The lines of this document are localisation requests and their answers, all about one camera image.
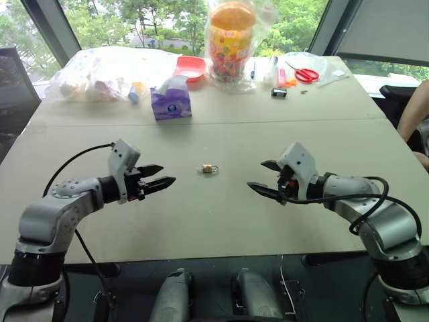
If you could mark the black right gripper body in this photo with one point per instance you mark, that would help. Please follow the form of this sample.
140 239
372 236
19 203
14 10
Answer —
285 186

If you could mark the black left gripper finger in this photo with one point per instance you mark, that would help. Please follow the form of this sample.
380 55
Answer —
160 184
151 169

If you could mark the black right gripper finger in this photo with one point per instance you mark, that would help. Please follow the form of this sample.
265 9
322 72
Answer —
264 192
271 165

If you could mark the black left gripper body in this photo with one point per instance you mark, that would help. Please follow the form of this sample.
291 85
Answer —
134 188

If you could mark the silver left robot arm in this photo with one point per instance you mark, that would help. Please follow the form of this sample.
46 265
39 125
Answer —
50 218

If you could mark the person bare forearm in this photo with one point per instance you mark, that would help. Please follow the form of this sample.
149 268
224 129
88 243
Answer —
414 107

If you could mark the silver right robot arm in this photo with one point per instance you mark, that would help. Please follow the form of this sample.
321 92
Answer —
385 221

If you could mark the small brass padlock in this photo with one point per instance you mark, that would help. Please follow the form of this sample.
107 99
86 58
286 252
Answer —
209 168

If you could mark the purple tissue box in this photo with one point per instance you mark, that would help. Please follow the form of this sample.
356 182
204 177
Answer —
171 104

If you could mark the small black box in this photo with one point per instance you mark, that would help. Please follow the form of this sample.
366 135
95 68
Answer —
279 92

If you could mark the blue yellow small bottle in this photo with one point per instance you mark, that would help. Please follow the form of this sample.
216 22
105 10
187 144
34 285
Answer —
134 92

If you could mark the small orange plastic piece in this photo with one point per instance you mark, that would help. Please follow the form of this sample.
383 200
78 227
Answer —
291 83

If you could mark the pink stick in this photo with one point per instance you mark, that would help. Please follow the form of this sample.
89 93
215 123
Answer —
282 76

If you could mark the white wrapped item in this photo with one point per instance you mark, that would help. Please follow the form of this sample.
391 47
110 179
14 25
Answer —
269 70

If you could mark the blue pen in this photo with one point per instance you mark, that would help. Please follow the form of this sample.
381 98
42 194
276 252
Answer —
253 70

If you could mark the grey rounded robot leg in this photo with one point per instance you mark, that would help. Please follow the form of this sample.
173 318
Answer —
172 295
256 295

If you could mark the red plastic bowl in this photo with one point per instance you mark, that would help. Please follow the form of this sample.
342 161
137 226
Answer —
189 68

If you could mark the large clear bag of items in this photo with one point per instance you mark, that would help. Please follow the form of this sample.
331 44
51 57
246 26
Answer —
94 73

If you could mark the small clear plastic bag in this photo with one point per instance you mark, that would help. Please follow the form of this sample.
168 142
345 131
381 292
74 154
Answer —
321 63

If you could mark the small white pad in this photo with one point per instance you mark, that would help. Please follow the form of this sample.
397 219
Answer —
340 74

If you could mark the clear bag around cup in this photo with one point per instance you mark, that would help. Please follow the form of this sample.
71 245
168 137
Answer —
259 40

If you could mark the colourful candy cup orange lid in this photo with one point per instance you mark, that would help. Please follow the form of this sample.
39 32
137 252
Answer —
231 43

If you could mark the grey roller blind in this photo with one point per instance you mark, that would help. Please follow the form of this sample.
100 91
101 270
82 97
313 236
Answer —
388 27

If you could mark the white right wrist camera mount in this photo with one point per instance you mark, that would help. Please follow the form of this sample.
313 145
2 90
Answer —
301 164

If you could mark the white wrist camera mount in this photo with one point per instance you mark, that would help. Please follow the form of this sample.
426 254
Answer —
122 156
301 164

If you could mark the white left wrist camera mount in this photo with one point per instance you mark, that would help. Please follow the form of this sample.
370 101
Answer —
122 156

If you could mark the dark window frame pillar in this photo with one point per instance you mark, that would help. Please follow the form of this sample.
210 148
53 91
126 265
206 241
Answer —
330 27
53 30

